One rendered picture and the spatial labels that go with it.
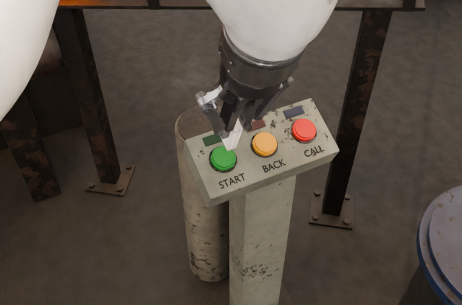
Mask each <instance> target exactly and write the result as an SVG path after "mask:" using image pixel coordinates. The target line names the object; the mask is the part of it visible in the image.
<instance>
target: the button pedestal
mask: <svg viewBox="0 0 462 305"><path fill-rule="evenodd" d="M300 105H301V107H302V108H303V110H304V112H305V113H303V114H301V115H297V116H295V117H291V118H289V119H286V117H285V115H284V113H283V111H285V110H287V109H291V108H294V107H296V106H300ZM299 119H308V120H310V121H312V122H313V123H314V125H315V127H316V134H315V136H314V137H313V139H311V140H310V141H308V142H303V141H300V140H299V139H297V138H296V137H295V136H294V134H293V132H292V127H293V125H294V123H295V121H297V120H299ZM263 121H264V123H265V125H266V126H265V127H263V128H259V129H256V130H254V131H251V132H249V133H247V132H246V131H244V132H242V133H241V136H240V138H239V141H238V144H237V146H236V148H235V149H233V152H234V153H235V155H236V161H235V164H234V165H233V167H232V168H231V169H229V170H225V171H222V170H218V169H216V168H215V167H214V166H213V165H212V163H211V160H210V158H211V154H212V152H213V150H214V149H215V148H218V147H220V146H224V143H223V142H219V143H216V144H213V145H210V146H206V147H205V145H204V142H203V140H202V138H204V137H207V136H210V135H214V132H213V131H210V132H207V133H204V134H201V135H198V136H195V137H191V138H189V139H186V140H185V144H184V155H185V157H186V160H187V162H188V165H189V166H190V169H191V171H192V174H193V176H194V178H195V181H196V183H197V186H198V188H199V191H200V192H201V195H202V197H203V200H204V202H205V204H206V207H212V206H215V205H218V204H220V203H223V202H226V201H229V260H230V283H229V284H228V285H226V286H223V287H221V288H220V289H217V290H215V291H212V292H210V293H207V294H205V296H206V299H207V300H208V303H209V305H294V303H293V301H292V299H291V297H290V296H289V294H288V292H287V291H286V289H285V287H284V286H283V283H282V282H281V280H282V275H283V266H284V261H285V252H286V246H287V237H288V232H289V223H290V217H291V212H292V203H293V197H294V188H295V183H296V175H297V174H300V173H302V172H305V171H307V170H311V169H312V168H316V167H318V166H321V165H323V164H326V163H329V162H331V161H332V159H333V158H334V157H335V156H336V155H337V154H338V153H339V151H340V150H339V148H338V146H337V144H336V143H335V141H334V139H333V137H332V135H331V133H330V132H329V129H328V128H327V126H326V124H325V122H324V120H323V118H322V117H321V115H320V113H319V111H318V109H317V108H316V105H315V104H314V101H313V100H312V99H311V98H309V99H306V100H303V101H300V102H297V103H294V104H290V105H288V106H284V107H282V108H279V109H276V110H273V111H270V112H267V113H266V114H265V116H264V117H263ZM262 132H266V133H270V134H272V135H273V136H274V137H275V139H276V141H277V147H276V150H275V151H274V152H273V153H272V154H271V155H268V156H263V155H260V154H258V153H257V152H256V151H255V150H254V148H253V145H252V142H253V139H254V137H255V136H256V135H257V134H258V133H262Z"/></svg>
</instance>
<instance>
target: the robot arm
mask: <svg viewBox="0 0 462 305"><path fill-rule="evenodd" d="M59 1H60V0H0V121H1V120H2V119H3V118H4V117H5V116H6V114H7V113H8V111H9V110H10V109H11V108H12V107H13V105H14V103H15V102H16V101H17V99H18V98H19V96H20V95H21V94H22V92H23V90H24V89H25V87H26V86H27V84H28V82H29V80H30V78H31V76H32V74H33V73H34V70H35V69H36V66H37V65H38V62H39V60H40V57H41V55H42V53H43V50H44V48H45V44H46V42H47V39H48V36H49V33H50V30H51V27H52V23H53V20H54V17H55V14H56V10H57V7H58V3H59ZM206 1H207V2H208V4H209V5H210V7H211V8H212V9H213V10H214V12H215V13H216V14H217V16H218V17H219V19H220V20H221V22H222V29H221V35H220V39H219V47H218V50H219V55H220V57H221V64H220V79H218V81H217V82H216V83H215V85H214V91H212V92H207V93H205V92H203V91H201V92H199V93H197V94H196V95H195V97H196V99H197V101H198V104H199V106H200V108H201V111H202V113H203V114H205V115H207V118H208V121H209V123H210V125H211V127H212V130H213V132H214V134H215V135H220V137H221V139H222V141H223V143H224V146H225V148H226V150H227V151H229V150H231V149H235V148H236V147H237V144H238V141H239V138H240V136H241V133H242V132H244V131H250V130H252V129H253V127H252V125H251V122H252V120H253V119H255V120H256V121H258V120H261V119H262V118H263V117H264V116H265V114H266V113H267V112H268V111H269V110H270V108H271V107H272V106H273V104H274V103H275V102H276V101H277V99H278V98H279V97H280V96H281V94H282V93H283V92H284V91H285V90H286V89H287V88H288V87H290V86H291V85H292V84H293V83H294V79H293V78H292V74H293V72H294V70H295V68H296V66H297V64H298V62H299V60H300V58H301V56H302V55H303V53H304V52H305V50H306V48H307V46H308V43H310V42H311V41H312V40H313V39H315V37H317V35H318V34H319V33H320V31H321V30H322V28H323V27H324V26H325V24H326V22H327V21H328V19H329V17H330V16H331V13H332V12H333V10H334V8H335V6H336V3H337V2H338V0H206ZM219 99H220V100H223V106H222V108H221V111H219V112H217V109H218V106H217V104H218V100H219Z"/></svg>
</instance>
